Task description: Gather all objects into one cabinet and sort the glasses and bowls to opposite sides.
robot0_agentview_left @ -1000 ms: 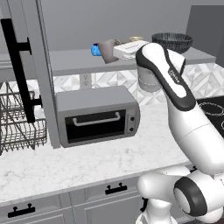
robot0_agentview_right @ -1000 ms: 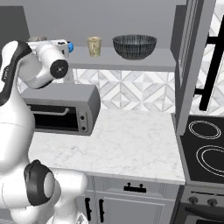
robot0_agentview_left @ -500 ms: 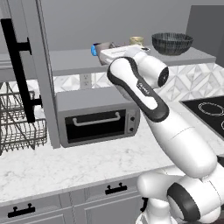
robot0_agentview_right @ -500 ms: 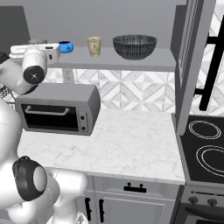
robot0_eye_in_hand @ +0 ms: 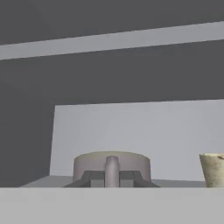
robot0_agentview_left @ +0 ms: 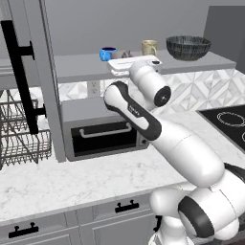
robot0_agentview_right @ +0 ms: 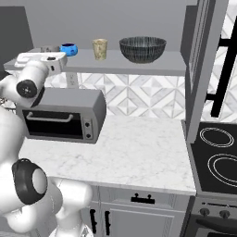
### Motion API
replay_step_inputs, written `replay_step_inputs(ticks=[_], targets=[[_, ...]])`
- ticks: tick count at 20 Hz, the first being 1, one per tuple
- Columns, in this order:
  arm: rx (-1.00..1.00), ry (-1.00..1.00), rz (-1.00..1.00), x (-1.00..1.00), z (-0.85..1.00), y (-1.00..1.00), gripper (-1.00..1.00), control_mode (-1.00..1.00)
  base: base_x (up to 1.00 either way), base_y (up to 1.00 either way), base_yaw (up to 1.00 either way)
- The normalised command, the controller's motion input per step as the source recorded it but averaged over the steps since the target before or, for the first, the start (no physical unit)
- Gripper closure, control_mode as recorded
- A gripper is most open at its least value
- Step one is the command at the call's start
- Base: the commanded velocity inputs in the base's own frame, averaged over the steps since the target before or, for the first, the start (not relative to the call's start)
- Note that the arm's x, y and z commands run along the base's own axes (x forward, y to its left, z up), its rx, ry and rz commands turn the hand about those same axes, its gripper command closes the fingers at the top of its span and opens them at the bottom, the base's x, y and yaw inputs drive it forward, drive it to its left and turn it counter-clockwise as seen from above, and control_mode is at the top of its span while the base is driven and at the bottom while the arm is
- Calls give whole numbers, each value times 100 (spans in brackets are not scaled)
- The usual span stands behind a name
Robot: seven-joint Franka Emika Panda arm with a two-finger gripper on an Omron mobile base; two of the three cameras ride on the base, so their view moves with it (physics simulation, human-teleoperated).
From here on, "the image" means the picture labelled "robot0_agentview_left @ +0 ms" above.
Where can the grey cabinet door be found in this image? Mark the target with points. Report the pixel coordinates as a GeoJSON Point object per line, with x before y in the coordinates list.
{"type": "Point", "coordinates": [48, 79]}

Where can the dark grey striped bowl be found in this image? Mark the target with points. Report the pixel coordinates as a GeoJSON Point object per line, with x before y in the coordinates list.
{"type": "Point", "coordinates": [188, 48]}

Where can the white wall outlet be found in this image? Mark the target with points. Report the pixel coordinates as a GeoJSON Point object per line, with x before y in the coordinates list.
{"type": "Point", "coordinates": [94, 88]}

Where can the blue mug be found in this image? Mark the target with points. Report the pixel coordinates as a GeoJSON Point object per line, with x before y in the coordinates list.
{"type": "Point", "coordinates": [104, 54]}

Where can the grey cupboard door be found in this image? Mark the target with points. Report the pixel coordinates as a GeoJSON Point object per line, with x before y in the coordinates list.
{"type": "Point", "coordinates": [118, 231]}

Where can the grey drawer front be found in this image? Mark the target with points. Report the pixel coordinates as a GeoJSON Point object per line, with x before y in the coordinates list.
{"type": "Point", "coordinates": [38, 223]}
{"type": "Point", "coordinates": [105, 209]}

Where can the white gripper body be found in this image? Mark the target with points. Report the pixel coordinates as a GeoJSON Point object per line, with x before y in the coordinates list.
{"type": "Point", "coordinates": [119, 66]}

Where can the beige mug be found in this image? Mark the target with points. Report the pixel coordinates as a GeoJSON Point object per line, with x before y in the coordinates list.
{"type": "Point", "coordinates": [148, 48]}

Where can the grey toaster oven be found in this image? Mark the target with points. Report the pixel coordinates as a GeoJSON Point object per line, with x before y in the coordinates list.
{"type": "Point", "coordinates": [95, 140]}

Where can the grey cabinet shelf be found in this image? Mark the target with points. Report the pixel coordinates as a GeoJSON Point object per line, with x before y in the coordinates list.
{"type": "Point", "coordinates": [79, 67]}

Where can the black hob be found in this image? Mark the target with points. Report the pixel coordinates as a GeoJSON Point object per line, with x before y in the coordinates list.
{"type": "Point", "coordinates": [228, 122]}

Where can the dark grey cabinet side panel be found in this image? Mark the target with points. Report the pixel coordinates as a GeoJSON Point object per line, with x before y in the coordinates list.
{"type": "Point", "coordinates": [225, 32]}

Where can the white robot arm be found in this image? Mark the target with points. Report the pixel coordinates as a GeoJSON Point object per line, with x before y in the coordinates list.
{"type": "Point", "coordinates": [188, 153]}

